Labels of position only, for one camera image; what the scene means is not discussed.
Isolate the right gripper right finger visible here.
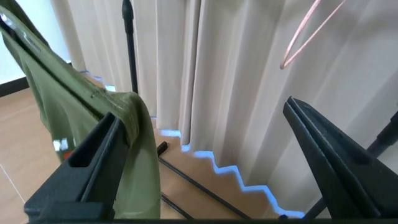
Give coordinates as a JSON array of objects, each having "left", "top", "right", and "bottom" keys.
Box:
[{"left": 282, "top": 96, "right": 398, "bottom": 218}]

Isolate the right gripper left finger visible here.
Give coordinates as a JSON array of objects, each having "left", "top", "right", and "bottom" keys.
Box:
[{"left": 24, "top": 111, "right": 130, "bottom": 222}]

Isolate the green printed sleeveless shirt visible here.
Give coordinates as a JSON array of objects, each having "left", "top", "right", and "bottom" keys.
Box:
[{"left": 0, "top": 0, "right": 162, "bottom": 220}]

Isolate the pink clothes hanger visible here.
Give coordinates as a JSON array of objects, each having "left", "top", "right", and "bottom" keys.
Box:
[{"left": 279, "top": 0, "right": 348, "bottom": 70}]

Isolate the black clothes rack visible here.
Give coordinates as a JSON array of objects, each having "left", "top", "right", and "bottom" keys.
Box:
[{"left": 121, "top": 0, "right": 398, "bottom": 220}]

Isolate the beige curtain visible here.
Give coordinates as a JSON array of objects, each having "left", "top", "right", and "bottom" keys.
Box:
[{"left": 49, "top": 0, "right": 398, "bottom": 218}]

